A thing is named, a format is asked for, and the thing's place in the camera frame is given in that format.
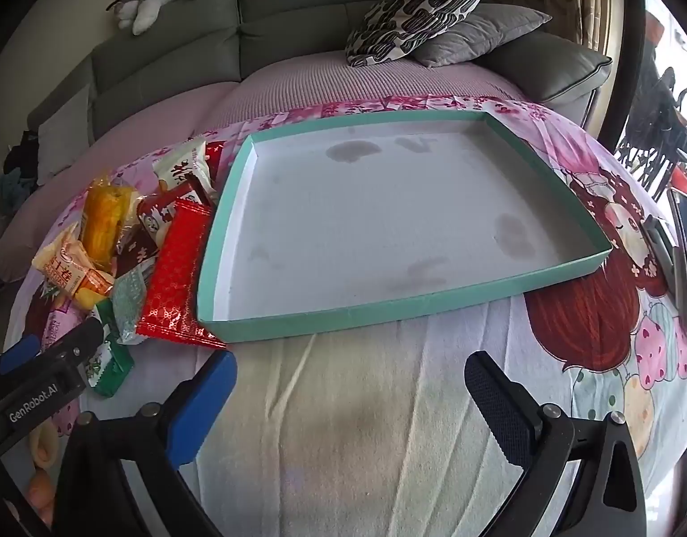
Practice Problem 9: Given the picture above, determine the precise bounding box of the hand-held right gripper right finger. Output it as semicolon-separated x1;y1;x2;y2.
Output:
463;349;649;537

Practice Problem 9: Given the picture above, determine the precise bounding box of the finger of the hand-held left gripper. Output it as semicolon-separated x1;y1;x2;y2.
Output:
0;334;42;373
38;316;105;370

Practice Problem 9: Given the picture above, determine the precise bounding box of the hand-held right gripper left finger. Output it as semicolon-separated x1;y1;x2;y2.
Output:
47;349;238;537

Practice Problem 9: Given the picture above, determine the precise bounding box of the pink snack packet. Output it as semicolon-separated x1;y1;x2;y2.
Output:
38;290;90;359

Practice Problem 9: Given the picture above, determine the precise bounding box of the cream and orange snack packet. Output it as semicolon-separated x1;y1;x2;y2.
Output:
32;228;116;311

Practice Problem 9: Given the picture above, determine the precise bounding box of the red patterned packet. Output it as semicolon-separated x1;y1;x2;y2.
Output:
136;198;228;351

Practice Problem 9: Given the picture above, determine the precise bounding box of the yellow snack packet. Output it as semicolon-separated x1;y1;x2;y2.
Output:
78;175;140;272

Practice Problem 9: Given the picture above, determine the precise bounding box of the teal shallow cardboard box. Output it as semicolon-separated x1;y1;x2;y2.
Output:
195;109;614;344

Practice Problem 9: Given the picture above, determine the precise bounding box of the person's left hand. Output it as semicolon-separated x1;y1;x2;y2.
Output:
26;424;60;518

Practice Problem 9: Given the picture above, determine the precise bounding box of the green dotted snack packet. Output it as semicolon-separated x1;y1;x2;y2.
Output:
110;265;154;346

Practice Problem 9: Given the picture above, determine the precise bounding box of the red and white snack packet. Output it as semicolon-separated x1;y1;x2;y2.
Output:
115;191;182;281

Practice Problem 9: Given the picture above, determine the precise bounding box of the printed cartoon blanket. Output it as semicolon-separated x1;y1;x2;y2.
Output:
2;95;687;537

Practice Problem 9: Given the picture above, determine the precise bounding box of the teal cloth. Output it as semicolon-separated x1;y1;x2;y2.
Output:
0;170;37;216

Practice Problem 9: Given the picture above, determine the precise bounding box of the dark clothes pile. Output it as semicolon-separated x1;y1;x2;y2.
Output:
2;130;39;177

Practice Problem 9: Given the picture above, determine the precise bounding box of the pale grey pillow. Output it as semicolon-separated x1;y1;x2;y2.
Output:
36;83;93;185

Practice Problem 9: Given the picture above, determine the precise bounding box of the pink ribbed sofa cover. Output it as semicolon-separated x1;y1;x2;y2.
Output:
0;47;523;269

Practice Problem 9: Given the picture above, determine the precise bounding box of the black and white patterned pillow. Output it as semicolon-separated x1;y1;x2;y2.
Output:
345;0;490;68

